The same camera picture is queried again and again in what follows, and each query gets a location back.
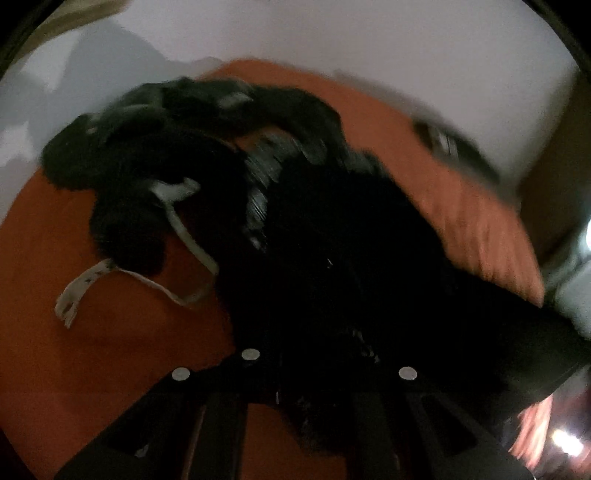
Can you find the orange blanket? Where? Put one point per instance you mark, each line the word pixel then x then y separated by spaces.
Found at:
pixel 69 369

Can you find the brown wooden door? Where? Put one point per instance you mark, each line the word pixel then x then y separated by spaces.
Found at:
pixel 558 184

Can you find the black paisley garment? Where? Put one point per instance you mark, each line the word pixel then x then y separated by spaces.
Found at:
pixel 346 277

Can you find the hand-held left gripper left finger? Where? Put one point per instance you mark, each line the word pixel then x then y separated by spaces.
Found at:
pixel 231 383

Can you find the folded grey garment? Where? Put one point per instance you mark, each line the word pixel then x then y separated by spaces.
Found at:
pixel 475 161

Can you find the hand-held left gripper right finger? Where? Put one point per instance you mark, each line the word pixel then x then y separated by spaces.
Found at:
pixel 383 429

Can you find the pile of dark clothes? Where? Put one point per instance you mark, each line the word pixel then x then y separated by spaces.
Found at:
pixel 129 152

